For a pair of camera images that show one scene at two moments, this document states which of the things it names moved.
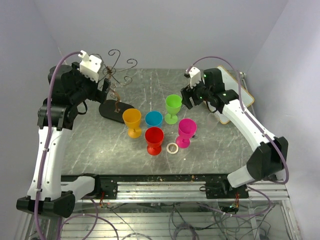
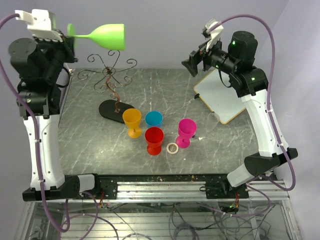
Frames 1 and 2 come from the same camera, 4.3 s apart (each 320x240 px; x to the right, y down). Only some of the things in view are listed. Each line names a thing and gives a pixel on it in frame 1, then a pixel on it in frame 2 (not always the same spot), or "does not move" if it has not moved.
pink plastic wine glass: x=187 y=128 does not move
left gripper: x=97 y=95 → x=67 y=44
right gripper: x=187 y=92 → x=196 y=57
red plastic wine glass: x=154 y=137 does not move
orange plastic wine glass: x=132 y=117 does not move
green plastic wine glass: x=173 y=103 → x=110 y=36
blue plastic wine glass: x=153 y=119 does not move
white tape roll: x=170 y=152 does not move
